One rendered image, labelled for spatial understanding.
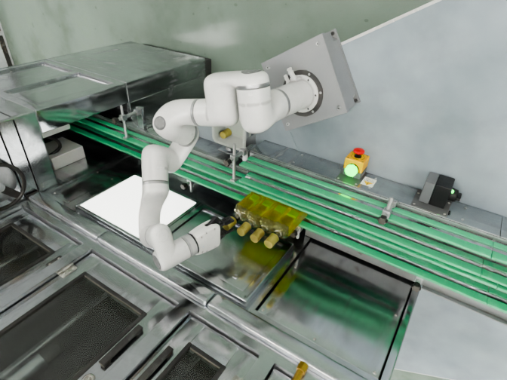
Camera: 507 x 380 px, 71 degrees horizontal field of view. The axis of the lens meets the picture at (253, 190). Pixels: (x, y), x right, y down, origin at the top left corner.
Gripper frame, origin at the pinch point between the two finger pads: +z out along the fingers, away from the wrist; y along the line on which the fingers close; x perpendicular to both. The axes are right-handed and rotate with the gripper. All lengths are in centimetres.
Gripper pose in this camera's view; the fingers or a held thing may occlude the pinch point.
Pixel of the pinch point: (227, 225)
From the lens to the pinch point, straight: 130.5
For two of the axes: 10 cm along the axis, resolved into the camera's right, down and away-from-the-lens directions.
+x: -6.7, -4.5, 5.9
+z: 7.4, -3.5, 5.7
